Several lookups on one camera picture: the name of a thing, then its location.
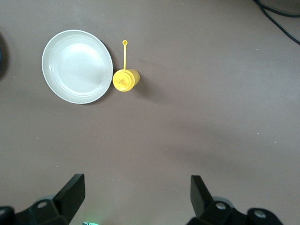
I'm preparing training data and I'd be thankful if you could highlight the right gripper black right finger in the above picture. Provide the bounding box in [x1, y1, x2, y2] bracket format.
[190, 175, 249, 225]

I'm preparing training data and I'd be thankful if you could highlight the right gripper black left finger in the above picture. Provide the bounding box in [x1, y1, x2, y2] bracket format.
[14, 173, 85, 225]

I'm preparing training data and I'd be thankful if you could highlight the yellow mustard squeeze bottle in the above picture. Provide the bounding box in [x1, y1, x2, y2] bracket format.
[112, 40, 141, 92]

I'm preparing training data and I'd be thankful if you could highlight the beige round plate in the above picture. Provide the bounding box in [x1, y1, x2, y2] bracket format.
[41, 29, 114, 105]

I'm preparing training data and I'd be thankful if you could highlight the blue round plate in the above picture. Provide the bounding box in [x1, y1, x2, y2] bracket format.
[0, 30, 10, 81]

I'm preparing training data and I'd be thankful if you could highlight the black looped floor cable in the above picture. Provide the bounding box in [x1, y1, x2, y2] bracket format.
[252, 0, 300, 45]

